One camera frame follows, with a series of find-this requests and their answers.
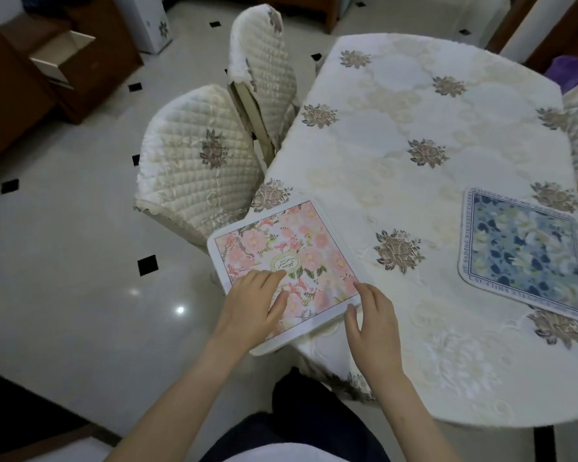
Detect person's left hand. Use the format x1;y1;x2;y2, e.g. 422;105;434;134
215;269;290;355

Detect person's right hand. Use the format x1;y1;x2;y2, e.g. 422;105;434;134
344;282;406;381

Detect pink floral placemat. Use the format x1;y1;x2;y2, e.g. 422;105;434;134
206;193;367;356

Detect person's left forearm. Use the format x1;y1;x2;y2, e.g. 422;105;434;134
105;336;256;462

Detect person's right forearm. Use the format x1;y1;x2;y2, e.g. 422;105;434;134
366;371;460;462

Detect person's dark trousers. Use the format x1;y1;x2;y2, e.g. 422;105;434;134
201;367;392;462

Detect person's white shirt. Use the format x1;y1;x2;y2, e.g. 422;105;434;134
221;443;348;462

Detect cream embroidered tablecloth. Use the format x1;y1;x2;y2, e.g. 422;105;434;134
249;32;578;430

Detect blue floral placemat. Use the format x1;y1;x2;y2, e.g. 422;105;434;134
458;187;578;324

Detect brown wooden furniture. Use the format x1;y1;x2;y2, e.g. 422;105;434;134
241;0;353;35

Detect brown wooden cabinet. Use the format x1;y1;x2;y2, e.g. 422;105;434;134
0;0;144;170

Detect white cardboard box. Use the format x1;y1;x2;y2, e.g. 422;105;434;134
110;0;174;56

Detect purple cloth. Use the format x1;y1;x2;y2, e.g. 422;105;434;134
543;55;578;95

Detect open white drawer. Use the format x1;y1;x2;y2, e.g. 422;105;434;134
28;30;97;90

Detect brown wooden door frame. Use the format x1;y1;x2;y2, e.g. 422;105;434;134
486;0;578;75

